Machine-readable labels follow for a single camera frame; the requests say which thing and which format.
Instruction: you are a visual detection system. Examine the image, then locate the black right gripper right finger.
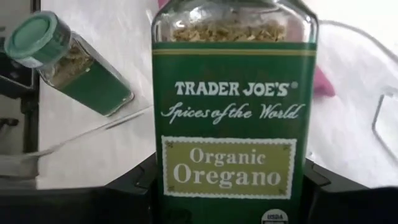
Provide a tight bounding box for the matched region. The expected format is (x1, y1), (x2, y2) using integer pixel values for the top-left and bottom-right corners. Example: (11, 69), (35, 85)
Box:
(303, 158), (398, 224)

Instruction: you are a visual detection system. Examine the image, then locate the green oregano spice jar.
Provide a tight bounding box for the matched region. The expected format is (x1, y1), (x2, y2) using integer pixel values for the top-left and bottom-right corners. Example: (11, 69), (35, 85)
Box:
(151, 0), (320, 224)
(3, 11), (135, 118)

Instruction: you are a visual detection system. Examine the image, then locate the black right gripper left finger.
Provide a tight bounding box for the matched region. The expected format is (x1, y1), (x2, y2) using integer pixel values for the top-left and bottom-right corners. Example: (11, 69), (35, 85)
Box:
(0, 152), (158, 224)

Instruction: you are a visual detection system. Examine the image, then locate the black metal table frame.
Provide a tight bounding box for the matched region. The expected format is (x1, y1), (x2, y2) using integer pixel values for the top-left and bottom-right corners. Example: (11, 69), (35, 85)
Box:
(0, 0), (41, 156)

